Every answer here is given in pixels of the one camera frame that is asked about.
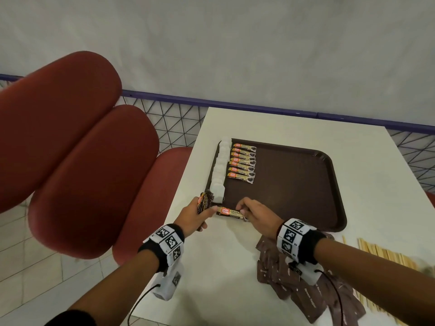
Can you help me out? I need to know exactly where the person's left hand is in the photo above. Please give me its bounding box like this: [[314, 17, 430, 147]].
[[173, 197, 218, 239]]

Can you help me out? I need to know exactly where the person's right hand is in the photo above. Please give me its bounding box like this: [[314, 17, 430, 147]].
[[235, 197, 285, 240]]

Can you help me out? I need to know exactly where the bundle of coffee stick packets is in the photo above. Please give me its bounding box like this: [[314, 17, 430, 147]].
[[196, 192, 215, 222]]

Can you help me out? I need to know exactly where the black gold coffee stick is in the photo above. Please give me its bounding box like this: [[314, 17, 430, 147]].
[[216, 206, 247, 221]]

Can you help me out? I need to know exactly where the brown plastic tray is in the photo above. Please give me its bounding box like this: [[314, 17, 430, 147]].
[[205, 138, 347, 233]]

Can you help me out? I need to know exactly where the pile of brown sugar packets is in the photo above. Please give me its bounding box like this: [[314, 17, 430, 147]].
[[255, 232, 367, 326]]

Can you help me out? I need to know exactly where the row of white sachets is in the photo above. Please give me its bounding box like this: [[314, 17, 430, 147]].
[[209, 137, 233, 205]]

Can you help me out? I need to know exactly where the row of coffee stick packets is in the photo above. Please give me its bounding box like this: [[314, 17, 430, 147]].
[[227, 143, 257, 184]]

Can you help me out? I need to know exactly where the bundle of wooden stir sticks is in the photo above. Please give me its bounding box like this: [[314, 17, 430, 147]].
[[353, 237, 435, 326]]

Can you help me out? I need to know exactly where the person's right forearm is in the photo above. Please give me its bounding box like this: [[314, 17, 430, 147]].
[[314, 238, 435, 326]]

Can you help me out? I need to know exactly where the person's left forearm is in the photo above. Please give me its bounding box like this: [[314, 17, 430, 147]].
[[68, 249, 160, 326]]

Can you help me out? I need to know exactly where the person's black shirt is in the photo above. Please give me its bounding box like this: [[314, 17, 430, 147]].
[[44, 309, 97, 326]]

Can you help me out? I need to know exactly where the right wristband with marker tags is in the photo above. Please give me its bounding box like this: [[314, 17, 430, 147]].
[[276, 218, 328, 265]]

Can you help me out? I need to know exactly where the purple mesh railing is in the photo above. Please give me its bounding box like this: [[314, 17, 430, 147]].
[[0, 73, 435, 194]]

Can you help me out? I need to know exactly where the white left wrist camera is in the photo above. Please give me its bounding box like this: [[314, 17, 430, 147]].
[[152, 261, 184, 302]]

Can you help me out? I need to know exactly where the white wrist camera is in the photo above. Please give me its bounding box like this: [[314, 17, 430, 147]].
[[152, 261, 184, 302], [287, 256, 325, 286]]

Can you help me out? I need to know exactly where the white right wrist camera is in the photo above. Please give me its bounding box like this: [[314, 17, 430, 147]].
[[287, 256, 325, 286]]

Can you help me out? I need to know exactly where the black left camera cable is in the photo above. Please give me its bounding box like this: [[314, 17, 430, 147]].
[[127, 284, 161, 326]]

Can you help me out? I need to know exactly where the black camera cable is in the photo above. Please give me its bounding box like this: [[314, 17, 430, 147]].
[[127, 284, 161, 326], [314, 269, 344, 326]]

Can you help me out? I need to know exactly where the black right camera cable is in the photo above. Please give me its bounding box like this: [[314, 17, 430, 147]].
[[314, 269, 344, 326]]

